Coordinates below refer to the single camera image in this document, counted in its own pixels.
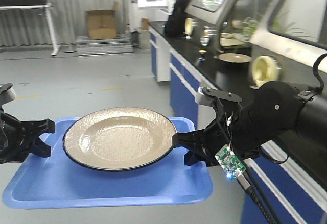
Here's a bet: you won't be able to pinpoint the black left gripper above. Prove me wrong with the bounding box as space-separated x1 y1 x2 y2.
1 112 56 164

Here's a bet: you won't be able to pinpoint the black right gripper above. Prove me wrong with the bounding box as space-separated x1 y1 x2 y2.
171 111 246 167

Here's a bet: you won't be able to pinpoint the blue plastic tray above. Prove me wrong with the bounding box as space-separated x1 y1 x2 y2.
2 117 213 209

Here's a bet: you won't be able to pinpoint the beige plate with black rim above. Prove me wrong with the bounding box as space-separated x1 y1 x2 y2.
63 107 177 171

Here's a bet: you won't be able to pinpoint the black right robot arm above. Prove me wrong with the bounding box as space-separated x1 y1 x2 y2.
172 54 326 166

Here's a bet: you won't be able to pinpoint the green circuit board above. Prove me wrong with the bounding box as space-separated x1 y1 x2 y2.
215 144 246 180

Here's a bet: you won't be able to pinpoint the beige plate on counter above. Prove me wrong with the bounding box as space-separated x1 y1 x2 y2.
218 53 251 68

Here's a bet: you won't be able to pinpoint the blue white lab cabinets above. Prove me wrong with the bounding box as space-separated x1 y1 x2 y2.
149 21 326 223

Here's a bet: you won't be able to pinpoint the black backpack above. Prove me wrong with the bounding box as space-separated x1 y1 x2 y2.
164 0 191 38

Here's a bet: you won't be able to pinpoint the white table with legs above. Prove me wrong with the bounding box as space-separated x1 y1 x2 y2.
1 4 60 56

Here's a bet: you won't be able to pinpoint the brown cardboard box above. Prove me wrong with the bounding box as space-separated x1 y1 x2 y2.
85 1 119 40

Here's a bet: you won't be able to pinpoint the grey fume hood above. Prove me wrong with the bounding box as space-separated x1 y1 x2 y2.
185 0 327 82

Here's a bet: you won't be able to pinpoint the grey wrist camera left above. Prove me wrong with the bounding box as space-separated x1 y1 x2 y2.
1 83 17 106

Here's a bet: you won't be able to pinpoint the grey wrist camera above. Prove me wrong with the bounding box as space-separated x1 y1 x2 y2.
195 87 212 107
1 83 17 106

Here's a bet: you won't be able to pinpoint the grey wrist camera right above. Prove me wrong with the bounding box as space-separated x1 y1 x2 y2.
195 87 212 107

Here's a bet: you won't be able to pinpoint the black braided cable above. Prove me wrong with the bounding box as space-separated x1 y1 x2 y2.
236 171 282 224

